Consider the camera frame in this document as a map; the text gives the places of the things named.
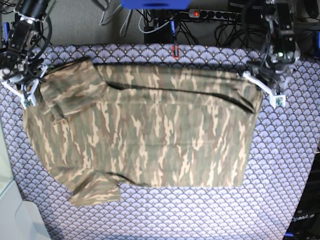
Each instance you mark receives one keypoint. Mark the black box under table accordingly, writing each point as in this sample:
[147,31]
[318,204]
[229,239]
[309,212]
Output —
[162,36]

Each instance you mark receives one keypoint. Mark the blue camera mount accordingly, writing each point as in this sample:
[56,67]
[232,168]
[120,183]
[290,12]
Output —
[156,4]

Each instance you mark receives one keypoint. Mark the camouflage T-shirt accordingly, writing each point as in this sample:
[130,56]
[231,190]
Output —
[151,126]

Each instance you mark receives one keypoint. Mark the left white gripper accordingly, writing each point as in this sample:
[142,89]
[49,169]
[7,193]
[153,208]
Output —
[275,99]

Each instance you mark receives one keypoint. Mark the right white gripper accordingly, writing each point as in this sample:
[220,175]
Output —
[24,85]

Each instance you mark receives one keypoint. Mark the red black table clamp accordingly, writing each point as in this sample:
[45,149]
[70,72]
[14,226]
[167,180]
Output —
[175,52]

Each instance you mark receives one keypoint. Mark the patterned blue tablecloth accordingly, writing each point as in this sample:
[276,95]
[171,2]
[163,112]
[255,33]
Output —
[282,153]

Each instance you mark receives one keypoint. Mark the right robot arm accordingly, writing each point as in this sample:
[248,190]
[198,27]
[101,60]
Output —
[22,69]

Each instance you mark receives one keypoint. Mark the black OpenArm case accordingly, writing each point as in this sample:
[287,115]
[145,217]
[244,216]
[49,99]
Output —
[305,224]

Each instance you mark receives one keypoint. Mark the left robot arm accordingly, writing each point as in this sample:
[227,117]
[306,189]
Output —
[281,51]

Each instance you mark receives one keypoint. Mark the white plastic bin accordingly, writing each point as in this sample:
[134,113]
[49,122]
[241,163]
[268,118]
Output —
[19,219]

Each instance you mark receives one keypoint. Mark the black power strip red switch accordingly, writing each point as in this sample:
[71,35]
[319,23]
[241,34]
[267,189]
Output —
[214,15]

